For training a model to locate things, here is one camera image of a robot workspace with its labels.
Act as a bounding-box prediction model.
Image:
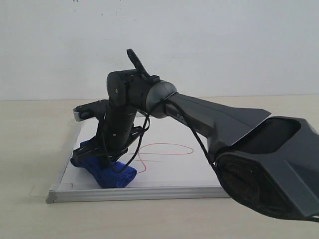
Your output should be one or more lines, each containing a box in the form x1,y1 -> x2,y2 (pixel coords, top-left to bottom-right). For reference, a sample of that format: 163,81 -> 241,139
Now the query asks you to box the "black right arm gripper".
72,100 -> 143,164

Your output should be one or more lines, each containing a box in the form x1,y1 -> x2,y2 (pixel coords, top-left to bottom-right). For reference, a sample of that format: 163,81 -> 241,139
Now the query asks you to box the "blue cloth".
70,140 -> 137,189

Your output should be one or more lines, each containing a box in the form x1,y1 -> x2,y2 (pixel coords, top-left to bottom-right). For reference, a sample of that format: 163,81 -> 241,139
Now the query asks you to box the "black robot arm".
71,70 -> 319,222

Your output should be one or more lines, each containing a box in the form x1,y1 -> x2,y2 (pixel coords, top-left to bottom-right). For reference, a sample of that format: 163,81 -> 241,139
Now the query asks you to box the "clear tape front left corner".
28,183 -> 73,198

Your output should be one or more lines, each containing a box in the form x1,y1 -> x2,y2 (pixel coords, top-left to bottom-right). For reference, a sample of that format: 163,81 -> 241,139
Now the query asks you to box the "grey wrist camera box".
73,100 -> 108,122

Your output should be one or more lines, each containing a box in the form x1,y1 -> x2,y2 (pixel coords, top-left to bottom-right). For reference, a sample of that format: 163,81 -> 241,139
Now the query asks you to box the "white whiteboard with aluminium frame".
46,118 -> 227,203

